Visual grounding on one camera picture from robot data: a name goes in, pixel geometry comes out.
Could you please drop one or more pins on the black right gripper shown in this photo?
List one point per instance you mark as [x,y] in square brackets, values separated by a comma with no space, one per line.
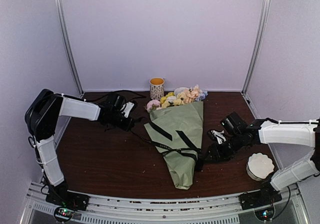
[217,154]

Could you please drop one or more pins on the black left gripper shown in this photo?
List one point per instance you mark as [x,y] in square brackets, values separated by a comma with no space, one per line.
[127,126]

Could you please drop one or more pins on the black printed ribbon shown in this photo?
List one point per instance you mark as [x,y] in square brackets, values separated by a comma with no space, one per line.
[190,151]

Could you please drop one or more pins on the pale pink rose stem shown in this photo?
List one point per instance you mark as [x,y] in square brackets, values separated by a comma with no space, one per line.
[152,105]

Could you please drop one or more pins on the green wrapping paper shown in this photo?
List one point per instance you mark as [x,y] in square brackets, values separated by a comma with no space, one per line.
[162,128]

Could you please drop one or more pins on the blue fake flower stem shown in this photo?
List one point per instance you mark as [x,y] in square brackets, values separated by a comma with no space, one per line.
[203,95]

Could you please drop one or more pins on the pink fake flower stem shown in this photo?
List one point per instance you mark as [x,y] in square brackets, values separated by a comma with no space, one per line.
[192,94]

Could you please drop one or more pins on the cream fake flower bunch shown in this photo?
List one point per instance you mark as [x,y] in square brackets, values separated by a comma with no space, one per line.
[171,100]

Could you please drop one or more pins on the white round bowl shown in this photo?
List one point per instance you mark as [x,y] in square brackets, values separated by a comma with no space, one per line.
[179,90]

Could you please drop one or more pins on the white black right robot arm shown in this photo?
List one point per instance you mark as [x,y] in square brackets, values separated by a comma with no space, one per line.
[271,132]

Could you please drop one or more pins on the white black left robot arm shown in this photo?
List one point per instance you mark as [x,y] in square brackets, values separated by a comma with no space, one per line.
[43,114]

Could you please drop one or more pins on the white scalloped bowl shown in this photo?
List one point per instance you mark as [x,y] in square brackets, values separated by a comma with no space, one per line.
[259,166]

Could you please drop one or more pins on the patterned cup yellow inside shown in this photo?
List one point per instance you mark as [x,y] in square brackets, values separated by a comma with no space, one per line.
[156,88]

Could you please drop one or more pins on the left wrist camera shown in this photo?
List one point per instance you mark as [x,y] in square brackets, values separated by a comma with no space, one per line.
[128,107]

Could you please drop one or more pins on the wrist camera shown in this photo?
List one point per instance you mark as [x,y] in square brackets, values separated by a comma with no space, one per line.
[128,107]
[233,124]

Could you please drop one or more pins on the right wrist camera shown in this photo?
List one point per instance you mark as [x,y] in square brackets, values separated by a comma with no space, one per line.
[233,124]

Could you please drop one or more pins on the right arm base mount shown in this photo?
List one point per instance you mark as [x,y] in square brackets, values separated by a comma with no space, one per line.
[262,201]

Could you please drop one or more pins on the aluminium front rail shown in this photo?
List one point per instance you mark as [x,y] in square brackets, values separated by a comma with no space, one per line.
[217,209]

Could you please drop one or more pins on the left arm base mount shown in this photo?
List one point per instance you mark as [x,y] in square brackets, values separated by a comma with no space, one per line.
[67,202]

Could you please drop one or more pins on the left aluminium frame post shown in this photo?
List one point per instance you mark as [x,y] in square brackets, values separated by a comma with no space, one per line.
[67,46]

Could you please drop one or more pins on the aluminium frame post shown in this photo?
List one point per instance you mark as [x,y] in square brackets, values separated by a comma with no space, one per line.
[264,14]
[67,46]

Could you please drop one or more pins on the right aluminium frame post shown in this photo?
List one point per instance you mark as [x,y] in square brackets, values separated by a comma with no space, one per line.
[264,14]

